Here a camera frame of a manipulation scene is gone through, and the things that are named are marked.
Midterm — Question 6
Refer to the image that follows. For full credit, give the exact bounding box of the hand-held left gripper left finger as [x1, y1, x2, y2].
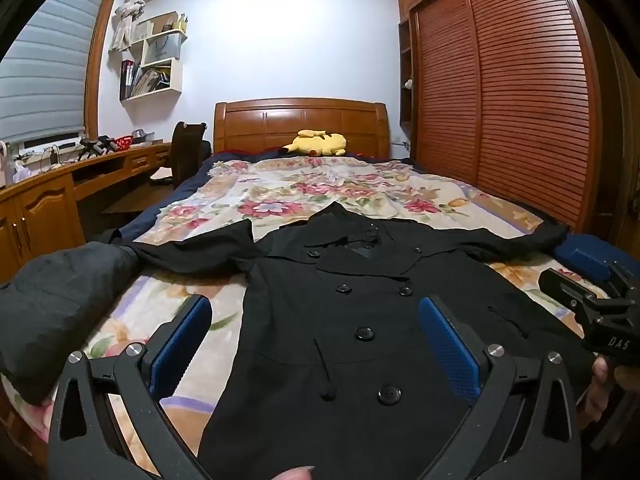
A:
[47, 294, 213, 480]

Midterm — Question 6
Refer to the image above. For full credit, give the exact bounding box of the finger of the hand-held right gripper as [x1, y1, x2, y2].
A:
[606, 259, 640, 306]
[539, 267, 603, 332]

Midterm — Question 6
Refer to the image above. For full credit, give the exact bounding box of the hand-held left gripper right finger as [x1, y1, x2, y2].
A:
[419, 295, 583, 480]

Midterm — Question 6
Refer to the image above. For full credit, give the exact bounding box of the black double-breasted coat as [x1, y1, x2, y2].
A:
[112, 202, 596, 480]

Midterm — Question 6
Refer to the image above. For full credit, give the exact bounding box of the person's right hand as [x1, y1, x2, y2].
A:
[580, 355, 623, 424]

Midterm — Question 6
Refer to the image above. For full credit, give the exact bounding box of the person's left hand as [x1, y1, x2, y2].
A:
[270, 465, 316, 480]

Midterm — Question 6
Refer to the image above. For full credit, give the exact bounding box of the navy blue cloth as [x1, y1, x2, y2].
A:
[555, 234, 626, 286]

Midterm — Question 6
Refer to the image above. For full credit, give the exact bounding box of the dark grey garment pile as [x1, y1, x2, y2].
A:
[0, 241, 143, 407]

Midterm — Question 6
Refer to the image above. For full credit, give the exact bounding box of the wooden desk with cabinets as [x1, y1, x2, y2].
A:
[0, 141, 173, 281]

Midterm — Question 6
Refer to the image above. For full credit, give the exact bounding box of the floral blanket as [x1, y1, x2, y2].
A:
[10, 156, 601, 466]

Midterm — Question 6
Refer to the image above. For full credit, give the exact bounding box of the dark desk chair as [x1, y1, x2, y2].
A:
[150, 121, 213, 188]

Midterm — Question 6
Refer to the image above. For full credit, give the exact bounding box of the wooden louvered wardrobe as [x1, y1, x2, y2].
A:
[396, 0, 640, 261]

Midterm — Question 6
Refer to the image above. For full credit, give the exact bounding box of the black mechanical device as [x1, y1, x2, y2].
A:
[77, 135, 117, 157]

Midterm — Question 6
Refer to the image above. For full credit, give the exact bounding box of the yellow plush toy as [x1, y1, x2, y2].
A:
[277, 130, 348, 157]

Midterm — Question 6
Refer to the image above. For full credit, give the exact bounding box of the wooden bed headboard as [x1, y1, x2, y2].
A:
[213, 98, 391, 161]

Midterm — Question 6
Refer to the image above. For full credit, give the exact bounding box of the row of books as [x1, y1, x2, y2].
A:
[120, 59, 173, 98]

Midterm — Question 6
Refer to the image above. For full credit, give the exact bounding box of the white paper bag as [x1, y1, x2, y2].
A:
[142, 30, 183, 66]

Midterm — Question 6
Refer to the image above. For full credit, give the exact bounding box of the grey window blind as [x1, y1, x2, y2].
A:
[0, 0, 108, 143]

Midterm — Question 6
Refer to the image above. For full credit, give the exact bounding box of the tied white curtain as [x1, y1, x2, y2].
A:
[109, 0, 161, 53]

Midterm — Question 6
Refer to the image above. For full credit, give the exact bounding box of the white wall shelf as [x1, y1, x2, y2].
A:
[118, 10, 190, 102]

